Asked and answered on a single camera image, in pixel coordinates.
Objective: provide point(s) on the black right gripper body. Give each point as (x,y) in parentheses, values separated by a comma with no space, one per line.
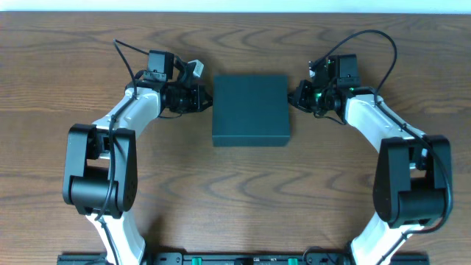
(301,96)

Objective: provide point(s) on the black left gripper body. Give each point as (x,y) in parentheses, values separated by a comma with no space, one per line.
(201,98)

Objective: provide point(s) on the black box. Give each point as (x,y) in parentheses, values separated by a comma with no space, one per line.
(250,110)

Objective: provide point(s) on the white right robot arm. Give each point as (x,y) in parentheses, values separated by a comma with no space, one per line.
(412,191)

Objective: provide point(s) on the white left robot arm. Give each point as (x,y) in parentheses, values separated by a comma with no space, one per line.
(101,173)

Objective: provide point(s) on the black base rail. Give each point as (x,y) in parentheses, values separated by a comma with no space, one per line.
(176,258)

